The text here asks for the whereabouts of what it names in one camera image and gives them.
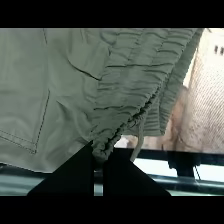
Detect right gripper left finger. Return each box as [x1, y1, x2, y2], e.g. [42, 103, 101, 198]
[27, 140, 95, 197]

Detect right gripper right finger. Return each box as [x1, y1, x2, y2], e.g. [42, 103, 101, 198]
[102, 157, 172, 197]

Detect pale green drawstring pants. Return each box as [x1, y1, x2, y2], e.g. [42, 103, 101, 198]
[0, 27, 205, 174]

